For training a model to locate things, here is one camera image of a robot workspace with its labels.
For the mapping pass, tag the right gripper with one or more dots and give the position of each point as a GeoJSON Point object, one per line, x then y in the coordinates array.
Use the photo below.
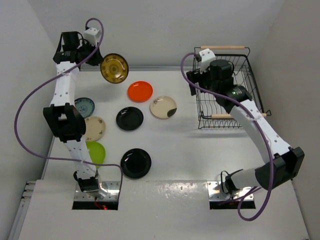
{"type": "Point", "coordinates": [195, 76]}

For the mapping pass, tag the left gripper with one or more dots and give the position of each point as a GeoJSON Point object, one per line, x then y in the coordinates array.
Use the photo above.
{"type": "Point", "coordinates": [98, 58]}

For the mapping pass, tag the yellow patterned plate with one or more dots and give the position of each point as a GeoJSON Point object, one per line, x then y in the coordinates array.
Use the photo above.
{"type": "Point", "coordinates": [114, 68]}

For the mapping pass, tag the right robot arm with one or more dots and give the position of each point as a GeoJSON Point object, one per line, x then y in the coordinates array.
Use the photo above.
{"type": "Point", "coordinates": [282, 161]}

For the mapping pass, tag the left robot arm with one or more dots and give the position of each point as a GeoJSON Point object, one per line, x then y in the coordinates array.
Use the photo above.
{"type": "Point", "coordinates": [65, 122]}

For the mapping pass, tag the blue floral plate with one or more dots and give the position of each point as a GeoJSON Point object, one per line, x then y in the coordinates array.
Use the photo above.
{"type": "Point", "coordinates": [85, 106]}

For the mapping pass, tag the cream plate black blotch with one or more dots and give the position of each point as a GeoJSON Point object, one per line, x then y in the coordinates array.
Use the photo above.
{"type": "Point", "coordinates": [163, 107]}

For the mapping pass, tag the orange plate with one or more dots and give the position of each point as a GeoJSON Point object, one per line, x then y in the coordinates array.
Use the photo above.
{"type": "Point", "coordinates": [140, 91]}

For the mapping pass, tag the black plate centre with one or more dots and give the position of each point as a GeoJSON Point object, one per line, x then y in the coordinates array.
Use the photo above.
{"type": "Point", "coordinates": [129, 118]}

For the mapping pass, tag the cream plate with calligraphy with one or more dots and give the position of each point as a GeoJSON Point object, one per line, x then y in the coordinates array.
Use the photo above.
{"type": "Point", "coordinates": [95, 128]}

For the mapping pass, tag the lime green plate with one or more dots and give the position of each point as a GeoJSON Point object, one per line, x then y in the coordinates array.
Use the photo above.
{"type": "Point", "coordinates": [96, 151]}

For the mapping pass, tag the black plate near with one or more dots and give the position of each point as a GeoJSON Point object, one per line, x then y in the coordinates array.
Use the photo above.
{"type": "Point", "coordinates": [135, 163]}

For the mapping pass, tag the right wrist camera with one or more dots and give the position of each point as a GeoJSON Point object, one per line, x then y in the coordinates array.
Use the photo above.
{"type": "Point", "coordinates": [206, 57]}

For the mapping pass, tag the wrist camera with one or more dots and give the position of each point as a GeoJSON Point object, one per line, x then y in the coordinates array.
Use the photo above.
{"type": "Point", "coordinates": [206, 57]}
{"type": "Point", "coordinates": [92, 35]}

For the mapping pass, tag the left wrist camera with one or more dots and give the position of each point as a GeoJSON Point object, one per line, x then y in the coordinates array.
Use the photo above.
{"type": "Point", "coordinates": [92, 35]}

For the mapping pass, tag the black wire dish rack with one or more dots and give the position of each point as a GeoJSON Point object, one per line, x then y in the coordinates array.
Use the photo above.
{"type": "Point", "coordinates": [210, 114]}

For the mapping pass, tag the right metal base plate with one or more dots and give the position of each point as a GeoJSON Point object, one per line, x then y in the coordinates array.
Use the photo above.
{"type": "Point", "coordinates": [216, 194]}

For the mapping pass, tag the metal base plate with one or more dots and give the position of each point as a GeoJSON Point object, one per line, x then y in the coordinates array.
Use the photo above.
{"type": "Point", "coordinates": [216, 194]}
{"type": "Point", "coordinates": [108, 191]}

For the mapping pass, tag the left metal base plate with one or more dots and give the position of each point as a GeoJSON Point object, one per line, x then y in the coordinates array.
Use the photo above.
{"type": "Point", "coordinates": [108, 191]}

